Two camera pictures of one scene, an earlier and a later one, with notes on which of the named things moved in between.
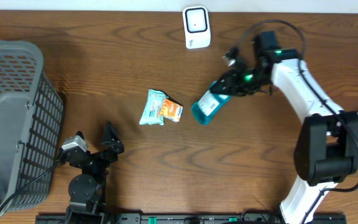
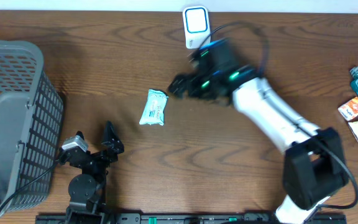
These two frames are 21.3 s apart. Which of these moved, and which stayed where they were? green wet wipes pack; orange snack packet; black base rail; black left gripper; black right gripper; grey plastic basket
Moved: black right gripper; orange snack packet
Stayed: grey plastic basket; green wet wipes pack; black base rail; black left gripper
